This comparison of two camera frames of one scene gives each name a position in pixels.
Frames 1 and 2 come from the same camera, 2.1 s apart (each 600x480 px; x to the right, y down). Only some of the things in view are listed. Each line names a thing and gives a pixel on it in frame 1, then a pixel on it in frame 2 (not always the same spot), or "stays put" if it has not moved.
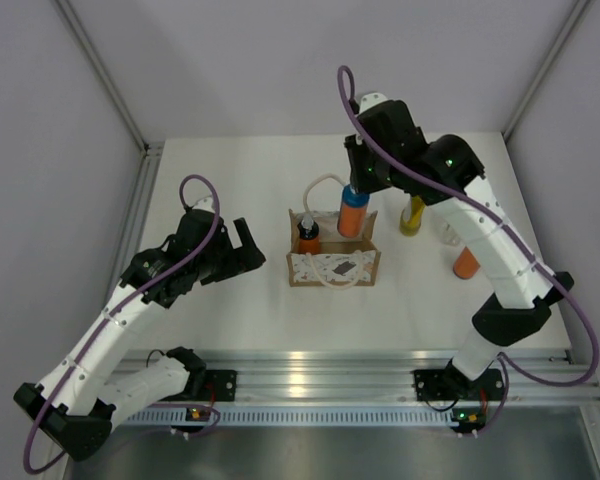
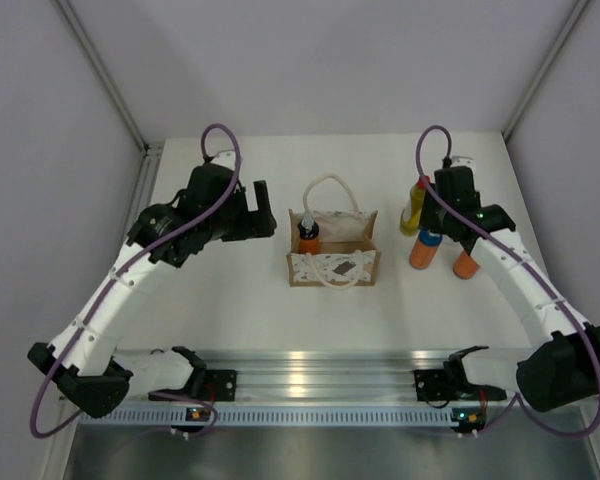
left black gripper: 247,256 to 255,224
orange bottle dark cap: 309,239 stays put
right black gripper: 355,148 to 427,218
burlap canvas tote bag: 342,261 stays put
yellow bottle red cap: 412,216 stays put
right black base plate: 441,385 stays put
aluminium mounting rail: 389,375 stays put
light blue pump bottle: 352,212 to 424,249
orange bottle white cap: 466,266 stays put
